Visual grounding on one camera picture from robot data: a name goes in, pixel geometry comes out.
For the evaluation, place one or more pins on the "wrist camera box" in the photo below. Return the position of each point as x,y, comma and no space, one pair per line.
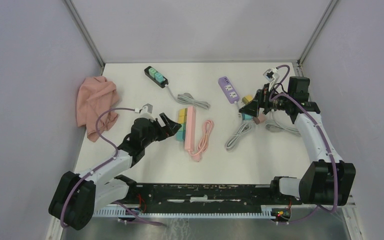
272,76
145,111

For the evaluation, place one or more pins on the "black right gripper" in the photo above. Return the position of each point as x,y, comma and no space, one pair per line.
263,96

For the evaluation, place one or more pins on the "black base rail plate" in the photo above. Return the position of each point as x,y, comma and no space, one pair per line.
177,198

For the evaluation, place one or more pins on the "teal charger on far strip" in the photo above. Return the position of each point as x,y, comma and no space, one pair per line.
152,72

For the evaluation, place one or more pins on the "teal usb charger plug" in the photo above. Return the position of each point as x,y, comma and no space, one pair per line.
246,117

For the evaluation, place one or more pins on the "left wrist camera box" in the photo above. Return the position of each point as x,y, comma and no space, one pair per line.
145,111

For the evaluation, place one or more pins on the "pink cloth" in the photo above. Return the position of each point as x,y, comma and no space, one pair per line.
95,96

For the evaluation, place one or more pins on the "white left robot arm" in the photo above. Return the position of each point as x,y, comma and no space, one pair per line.
79,195

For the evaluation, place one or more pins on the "green charger on pink strip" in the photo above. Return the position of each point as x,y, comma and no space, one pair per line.
183,124

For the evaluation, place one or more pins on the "black power strip far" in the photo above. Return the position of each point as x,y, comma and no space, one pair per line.
162,85

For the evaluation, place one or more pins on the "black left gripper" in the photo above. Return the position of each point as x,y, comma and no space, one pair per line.
170,128

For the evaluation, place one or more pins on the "yellow usb charger plug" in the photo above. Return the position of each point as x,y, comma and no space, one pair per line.
247,99

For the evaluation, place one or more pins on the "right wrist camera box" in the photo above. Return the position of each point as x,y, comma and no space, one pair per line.
272,76

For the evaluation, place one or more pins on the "purple power strip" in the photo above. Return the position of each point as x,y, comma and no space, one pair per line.
228,90

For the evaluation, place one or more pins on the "pink power strip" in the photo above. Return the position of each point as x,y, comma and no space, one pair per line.
190,128

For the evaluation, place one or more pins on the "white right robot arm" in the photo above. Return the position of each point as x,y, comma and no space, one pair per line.
328,180

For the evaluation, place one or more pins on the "teal charger on pink strip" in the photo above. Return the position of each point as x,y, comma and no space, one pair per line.
180,135

